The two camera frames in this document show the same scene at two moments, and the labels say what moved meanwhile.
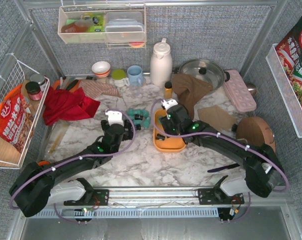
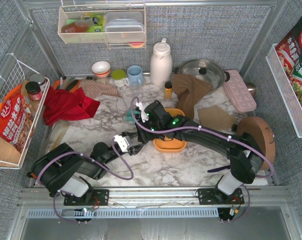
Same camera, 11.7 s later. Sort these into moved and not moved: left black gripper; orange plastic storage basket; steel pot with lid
Moved: left black gripper
Not moved: steel pot with lid; orange plastic storage basket
